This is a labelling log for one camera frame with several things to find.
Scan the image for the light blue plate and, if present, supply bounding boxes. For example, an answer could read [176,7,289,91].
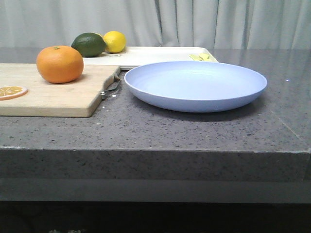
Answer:
[124,61,268,113]

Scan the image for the orange fruit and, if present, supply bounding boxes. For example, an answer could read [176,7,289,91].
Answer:
[36,46,84,83]

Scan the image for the cream white tray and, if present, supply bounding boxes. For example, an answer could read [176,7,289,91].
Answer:
[84,47,217,70]

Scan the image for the pale yellow slices on tray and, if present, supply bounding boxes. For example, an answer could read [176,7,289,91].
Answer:
[189,53,211,61]

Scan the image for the wooden cutting board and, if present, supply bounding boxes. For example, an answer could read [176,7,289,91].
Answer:
[0,63,121,117]

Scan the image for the yellow lemon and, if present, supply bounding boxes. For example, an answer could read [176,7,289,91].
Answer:
[103,31,126,53]

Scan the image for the green lime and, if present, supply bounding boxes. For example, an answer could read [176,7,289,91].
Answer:
[71,33,106,57]

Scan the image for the white curtain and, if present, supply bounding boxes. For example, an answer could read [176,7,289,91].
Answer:
[0,0,311,50]

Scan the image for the orange slice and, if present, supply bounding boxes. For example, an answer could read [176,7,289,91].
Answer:
[0,86,28,100]

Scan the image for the grey cutting board strap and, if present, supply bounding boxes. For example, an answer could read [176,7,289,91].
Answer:
[100,73,122,100]

